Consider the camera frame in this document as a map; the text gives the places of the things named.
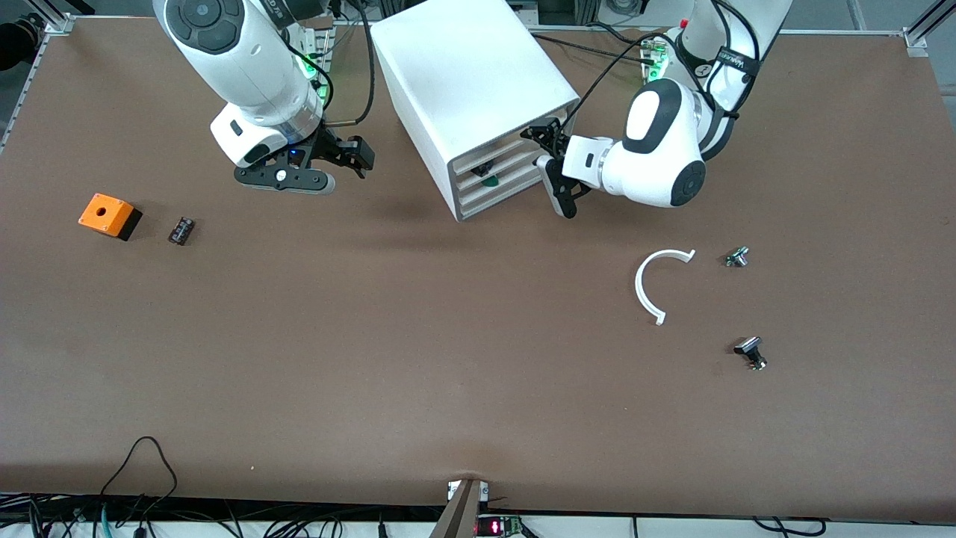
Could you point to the white clamp bracket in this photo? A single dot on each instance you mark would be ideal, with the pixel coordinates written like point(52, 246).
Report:
point(452, 489)

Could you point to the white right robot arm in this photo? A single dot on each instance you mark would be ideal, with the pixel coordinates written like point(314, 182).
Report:
point(239, 60)

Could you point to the white curved plastic piece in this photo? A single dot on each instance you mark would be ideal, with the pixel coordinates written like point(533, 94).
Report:
point(639, 288)

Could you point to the brown camera mount bar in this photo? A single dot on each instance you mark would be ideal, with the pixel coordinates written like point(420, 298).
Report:
point(459, 515)

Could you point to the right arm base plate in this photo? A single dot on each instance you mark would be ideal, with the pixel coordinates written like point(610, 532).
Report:
point(326, 52)

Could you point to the circuit board with red display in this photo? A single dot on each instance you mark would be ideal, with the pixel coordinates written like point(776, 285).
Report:
point(493, 527)

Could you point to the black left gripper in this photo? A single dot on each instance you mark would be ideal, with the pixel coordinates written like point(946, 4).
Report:
point(553, 137)

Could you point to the small black terminal block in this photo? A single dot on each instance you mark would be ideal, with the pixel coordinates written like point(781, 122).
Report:
point(181, 231)

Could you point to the orange button enclosure box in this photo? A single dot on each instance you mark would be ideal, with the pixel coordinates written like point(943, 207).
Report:
point(104, 213)

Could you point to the small metal bolt upper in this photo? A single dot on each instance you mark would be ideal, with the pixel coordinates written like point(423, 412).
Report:
point(736, 258)

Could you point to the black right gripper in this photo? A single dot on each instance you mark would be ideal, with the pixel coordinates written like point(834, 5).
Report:
point(329, 146)

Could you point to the small black part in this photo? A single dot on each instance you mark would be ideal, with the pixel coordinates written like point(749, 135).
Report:
point(482, 167)

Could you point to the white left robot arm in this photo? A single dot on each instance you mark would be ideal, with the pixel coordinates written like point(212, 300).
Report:
point(657, 149)

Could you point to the aluminium frame corner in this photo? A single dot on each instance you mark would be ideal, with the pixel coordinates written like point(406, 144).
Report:
point(915, 41)
point(60, 24)

